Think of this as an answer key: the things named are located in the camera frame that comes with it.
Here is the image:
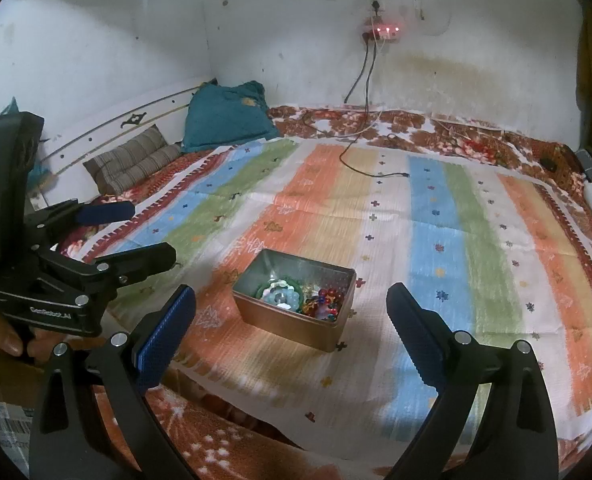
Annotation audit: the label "black power cable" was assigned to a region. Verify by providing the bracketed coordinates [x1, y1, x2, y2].
[344, 40, 369, 105]

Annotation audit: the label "metal tin box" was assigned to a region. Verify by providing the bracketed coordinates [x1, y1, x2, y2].
[232, 248, 357, 353]

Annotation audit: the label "white headboard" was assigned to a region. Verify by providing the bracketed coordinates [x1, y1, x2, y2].
[26, 77, 217, 211]

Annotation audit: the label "brown striped pillow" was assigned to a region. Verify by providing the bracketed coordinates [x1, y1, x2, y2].
[82, 126, 181, 196]

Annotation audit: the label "white power strip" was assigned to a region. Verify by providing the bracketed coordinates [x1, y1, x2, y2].
[361, 19, 404, 43]

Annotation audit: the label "green bead bracelet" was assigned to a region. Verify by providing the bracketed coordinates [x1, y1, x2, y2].
[252, 280, 309, 314]

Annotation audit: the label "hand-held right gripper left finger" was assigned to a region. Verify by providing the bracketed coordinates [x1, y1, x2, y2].
[28, 284, 197, 480]

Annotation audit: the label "teal pillow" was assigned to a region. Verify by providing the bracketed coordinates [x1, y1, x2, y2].
[181, 80, 281, 153]

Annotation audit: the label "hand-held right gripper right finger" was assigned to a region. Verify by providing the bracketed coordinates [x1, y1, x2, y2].
[386, 282, 560, 480]

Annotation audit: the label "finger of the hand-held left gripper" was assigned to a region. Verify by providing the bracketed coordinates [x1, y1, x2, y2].
[23, 200, 137, 252]
[38, 241, 177, 309]

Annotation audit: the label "red bead bracelet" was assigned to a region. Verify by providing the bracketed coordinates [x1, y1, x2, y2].
[306, 284, 344, 311]

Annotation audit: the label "striped printed bedsheet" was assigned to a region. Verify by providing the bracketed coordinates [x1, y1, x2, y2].
[83, 137, 592, 453]

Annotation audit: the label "black charging cable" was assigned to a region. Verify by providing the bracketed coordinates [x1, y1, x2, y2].
[339, 40, 411, 178]

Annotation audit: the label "cardboard box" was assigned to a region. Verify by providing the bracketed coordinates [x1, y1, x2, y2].
[0, 345, 44, 480]

